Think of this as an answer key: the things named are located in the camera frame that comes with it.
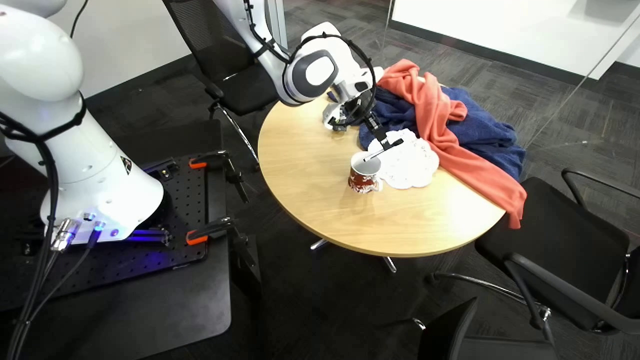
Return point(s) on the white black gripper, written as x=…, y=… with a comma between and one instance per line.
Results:
x=349, y=104

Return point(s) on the red and white mug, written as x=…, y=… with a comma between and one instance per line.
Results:
x=365, y=172

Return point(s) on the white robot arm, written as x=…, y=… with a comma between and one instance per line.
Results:
x=96, y=193

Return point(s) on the navy blue cloth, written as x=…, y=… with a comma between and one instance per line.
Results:
x=477, y=130

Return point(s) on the white lace doily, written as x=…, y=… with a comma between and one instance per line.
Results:
x=411, y=165

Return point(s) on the orange cloth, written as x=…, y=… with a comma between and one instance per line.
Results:
x=435, y=109

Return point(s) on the round wooden table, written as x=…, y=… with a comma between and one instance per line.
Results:
x=306, y=171

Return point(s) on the black office chair right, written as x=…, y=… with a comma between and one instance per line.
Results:
x=232, y=76

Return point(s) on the black office chair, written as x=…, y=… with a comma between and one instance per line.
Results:
x=232, y=76
x=566, y=259

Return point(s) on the orange black clamp upper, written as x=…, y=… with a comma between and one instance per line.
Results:
x=208, y=161

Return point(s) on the orange black clamp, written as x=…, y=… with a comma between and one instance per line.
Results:
x=208, y=230
x=208, y=161

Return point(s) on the orange black clamp lower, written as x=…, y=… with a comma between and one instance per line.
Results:
x=208, y=230

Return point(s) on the black chair back near table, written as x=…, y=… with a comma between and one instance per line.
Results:
x=444, y=334

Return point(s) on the black office chair far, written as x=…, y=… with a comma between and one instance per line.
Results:
x=566, y=259

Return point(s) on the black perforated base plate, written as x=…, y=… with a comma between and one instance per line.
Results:
x=171, y=239

